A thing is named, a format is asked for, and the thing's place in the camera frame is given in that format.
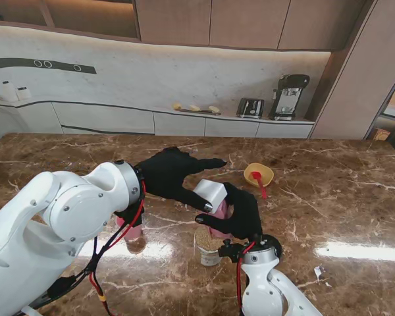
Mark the short white bottle black cap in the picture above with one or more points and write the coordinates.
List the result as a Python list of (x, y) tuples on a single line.
[(23, 93)]

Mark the black espresso machine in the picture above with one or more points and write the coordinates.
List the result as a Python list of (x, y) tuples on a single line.
[(289, 95)]

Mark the clear airtight container white lid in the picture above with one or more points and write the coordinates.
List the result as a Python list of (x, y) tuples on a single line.
[(221, 217)]

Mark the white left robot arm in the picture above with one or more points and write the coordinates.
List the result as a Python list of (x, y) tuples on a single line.
[(52, 230)]

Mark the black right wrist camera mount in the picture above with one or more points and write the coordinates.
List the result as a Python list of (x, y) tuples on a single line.
[(229, 251)]

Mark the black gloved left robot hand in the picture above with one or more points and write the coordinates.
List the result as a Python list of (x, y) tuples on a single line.
[(168, 177)]

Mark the yellow plastic bowl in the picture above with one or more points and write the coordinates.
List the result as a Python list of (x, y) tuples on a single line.
[(265, 171)]

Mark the brown wooden wall cabinets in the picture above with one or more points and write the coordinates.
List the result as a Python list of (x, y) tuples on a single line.
[(243, 23)]

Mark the brown tall cabinet panel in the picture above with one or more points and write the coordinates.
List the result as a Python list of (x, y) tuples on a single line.
[(345, 92)]

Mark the pink plastic measuring cup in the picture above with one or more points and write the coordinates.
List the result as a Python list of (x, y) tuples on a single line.
[(133, 233)]

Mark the clear grain jar with label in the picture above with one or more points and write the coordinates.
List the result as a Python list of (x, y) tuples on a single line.
[(206, 250)]

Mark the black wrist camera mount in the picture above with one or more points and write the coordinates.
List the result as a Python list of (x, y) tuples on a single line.
[(229, 251), (131, 214)]

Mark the orange printed box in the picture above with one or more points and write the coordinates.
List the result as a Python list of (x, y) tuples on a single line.
[(381, 135)]

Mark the red plastic scoop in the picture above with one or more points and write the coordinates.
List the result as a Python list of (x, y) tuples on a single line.
[(260, 184)]

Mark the dark serving board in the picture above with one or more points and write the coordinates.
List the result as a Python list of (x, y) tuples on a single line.
[(200, 112)]

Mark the black round jar lid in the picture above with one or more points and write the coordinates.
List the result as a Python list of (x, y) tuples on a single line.
[(271, 243)]

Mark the white square container lid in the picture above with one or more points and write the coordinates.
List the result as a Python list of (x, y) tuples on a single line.
[(210, 192)]

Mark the black wall panel with rings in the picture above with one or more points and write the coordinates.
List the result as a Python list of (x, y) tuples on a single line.
[(19, 63)]

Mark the tall white bottle black cap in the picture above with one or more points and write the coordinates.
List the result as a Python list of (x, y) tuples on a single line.
[(8, 92)]

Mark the white counter with drawers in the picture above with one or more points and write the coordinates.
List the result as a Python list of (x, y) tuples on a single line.
[(118, 120)]

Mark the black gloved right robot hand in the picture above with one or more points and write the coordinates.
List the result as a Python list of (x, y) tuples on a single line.
[(242, 217)]

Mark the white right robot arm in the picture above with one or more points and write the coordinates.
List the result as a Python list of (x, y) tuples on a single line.
[(270, 286)]

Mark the yellow fruit piece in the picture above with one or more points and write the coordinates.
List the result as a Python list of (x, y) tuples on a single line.
[(213, 109), (176, 106), (194, 107)]

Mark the black silver toaster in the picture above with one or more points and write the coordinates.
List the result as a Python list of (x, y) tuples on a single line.
[(250, 108)]

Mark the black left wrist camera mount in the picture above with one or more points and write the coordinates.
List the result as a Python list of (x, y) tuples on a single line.
[(131, 214)]

